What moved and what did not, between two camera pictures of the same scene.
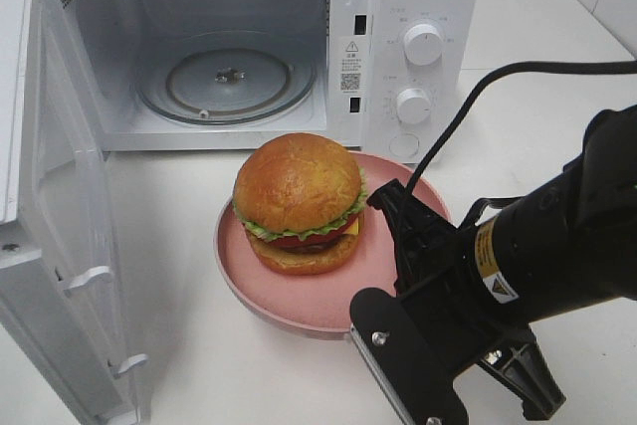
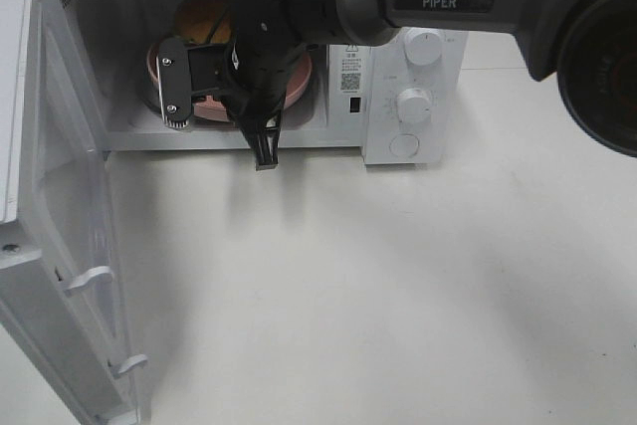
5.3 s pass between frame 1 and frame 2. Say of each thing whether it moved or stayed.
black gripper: moved
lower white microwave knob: stayed
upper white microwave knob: stayed
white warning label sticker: stayed
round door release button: stayed
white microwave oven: stayed
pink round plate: moved
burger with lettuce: moved
